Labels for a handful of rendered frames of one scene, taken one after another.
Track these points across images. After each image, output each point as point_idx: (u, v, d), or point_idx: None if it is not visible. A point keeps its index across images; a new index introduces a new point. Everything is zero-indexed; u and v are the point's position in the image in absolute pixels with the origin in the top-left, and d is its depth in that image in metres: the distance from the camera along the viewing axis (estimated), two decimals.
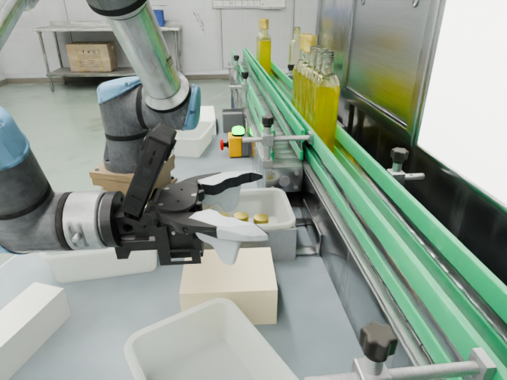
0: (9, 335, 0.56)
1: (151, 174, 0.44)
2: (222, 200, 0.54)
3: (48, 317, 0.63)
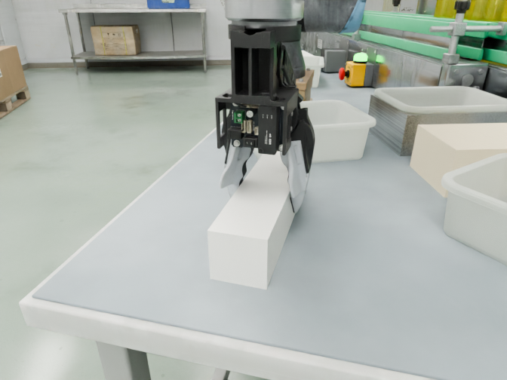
0: None
1: (291, 82, 0.46)
2: (231, 165, 0.44)
3: None
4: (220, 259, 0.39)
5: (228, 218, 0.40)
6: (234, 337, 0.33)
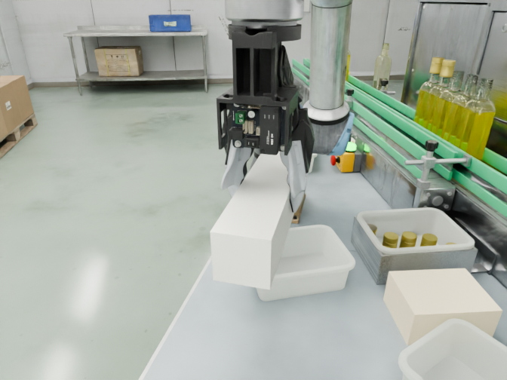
0: None
1: (290, 82, 0.46)
2: (232, 166, 0.44)
3: None
4: (223, 260, 0.39)
5: (231, 219, 0.40)
6: None
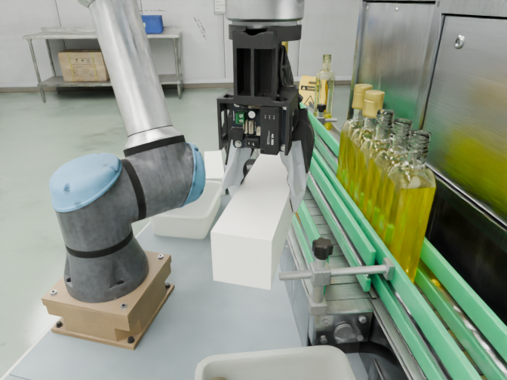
0: None
1: (290, 82, 0.46)
2: (232, 166, 0.44)
3: None
4: (223, 260, 0.39)
5: (231, 219, 0.40)
6: None
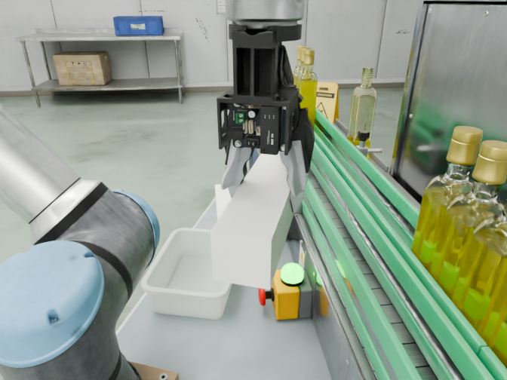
0: None
1: (290, 82, 0.46)
2: (232, 166, 0.44)
3: None
4: (223, 260, 0.39)
5: (231, 219, 0.40)
6: None
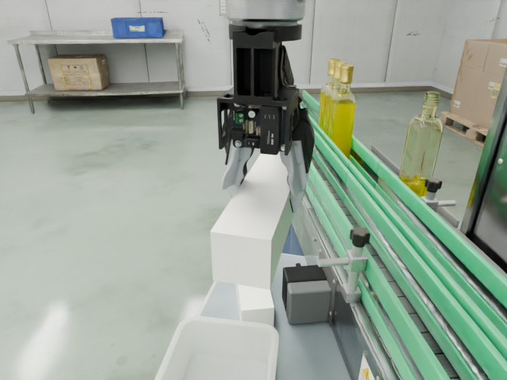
0: None
1: (290, 82, 0.46)
2: (232, 166, 0.44)
3: None
4: (223, 260, 0.39)
5: (231, 219, 0.40)
6: None
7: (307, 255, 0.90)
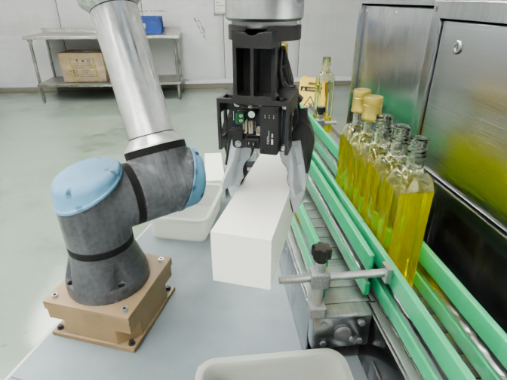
0: None
1: (290, 82, 0.46)
2: (232, 166, 0.44)
3: None
4: (223, 260, 0.39)
5: (231, 219, 0.40)
6: None
7: None
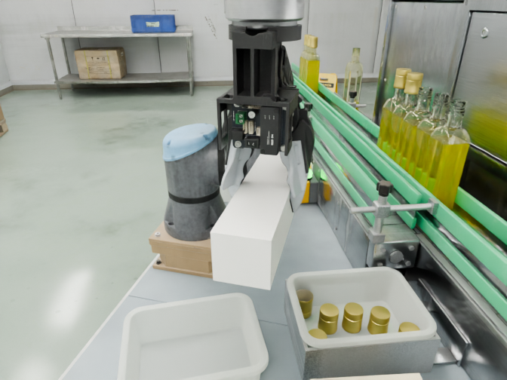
0: None
1: (290, 82, 0.46)
2: (232, 166, 0.44)
3: None
4: (223, 261, 0.39)
5: (231, 219, 0.40)
6: None
7: None
